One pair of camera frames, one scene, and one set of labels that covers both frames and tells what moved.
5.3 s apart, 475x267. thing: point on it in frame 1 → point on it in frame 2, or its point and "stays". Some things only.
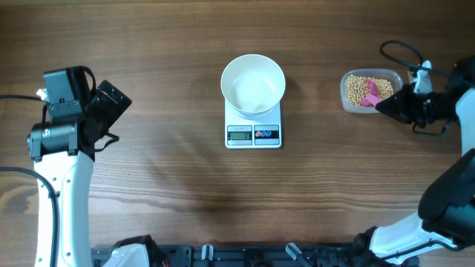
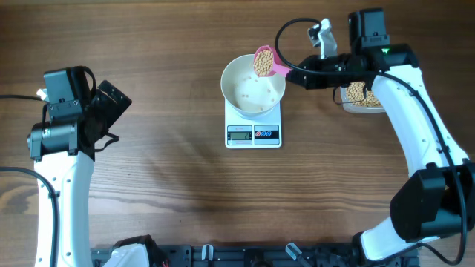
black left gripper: (114, 108) stays
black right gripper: (402, 108) → (312, 80)
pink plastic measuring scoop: (372, 98) → (266, 62)
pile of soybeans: (355, 89) stays
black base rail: (238, 255) stays
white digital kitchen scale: (243, 133) stays
